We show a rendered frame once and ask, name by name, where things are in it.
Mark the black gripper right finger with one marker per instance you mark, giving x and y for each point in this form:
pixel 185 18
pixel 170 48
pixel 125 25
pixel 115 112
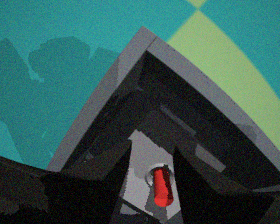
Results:
pixel 208 197

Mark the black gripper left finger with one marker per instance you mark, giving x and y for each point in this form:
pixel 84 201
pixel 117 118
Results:
pixel 84 194

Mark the red peg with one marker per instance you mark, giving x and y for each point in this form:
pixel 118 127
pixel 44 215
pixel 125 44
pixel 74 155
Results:
pixel 163 192

